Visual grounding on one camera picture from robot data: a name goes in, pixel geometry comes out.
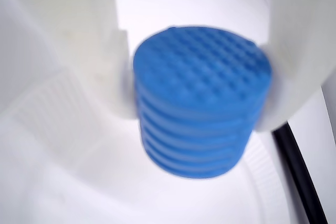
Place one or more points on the blue ribbed foam cylinder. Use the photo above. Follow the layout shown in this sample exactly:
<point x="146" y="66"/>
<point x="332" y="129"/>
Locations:
<point x="202" y="98"/>

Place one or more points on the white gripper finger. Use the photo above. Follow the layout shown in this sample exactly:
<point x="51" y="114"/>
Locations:
<point x="302" y="37"/>
<point x="65" y="16"/>

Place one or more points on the white paper plate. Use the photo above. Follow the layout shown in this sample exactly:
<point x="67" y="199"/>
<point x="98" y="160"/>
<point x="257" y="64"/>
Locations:
<point x="157" y="203"/>

